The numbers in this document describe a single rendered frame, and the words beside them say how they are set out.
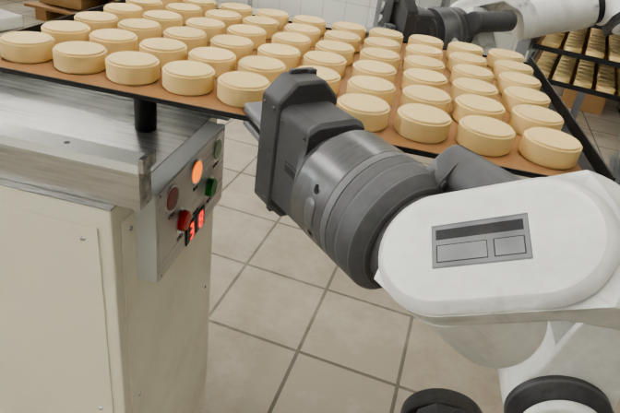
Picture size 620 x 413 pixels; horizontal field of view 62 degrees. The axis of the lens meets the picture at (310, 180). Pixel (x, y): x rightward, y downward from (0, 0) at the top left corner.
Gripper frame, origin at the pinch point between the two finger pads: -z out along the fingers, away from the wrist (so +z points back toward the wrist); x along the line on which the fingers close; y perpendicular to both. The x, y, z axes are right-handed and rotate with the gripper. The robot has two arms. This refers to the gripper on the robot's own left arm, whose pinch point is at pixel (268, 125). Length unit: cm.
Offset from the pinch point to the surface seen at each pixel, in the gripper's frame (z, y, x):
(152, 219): -17.3, 4.8, -19.6
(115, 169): -16.0, 9.2, -11.0
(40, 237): -22.5, 16.9, -22.4
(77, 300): -19.6, 14.1, -31.3
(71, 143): -21.5, 12.5, -9.9
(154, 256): -17.2, 4.7, -25.4
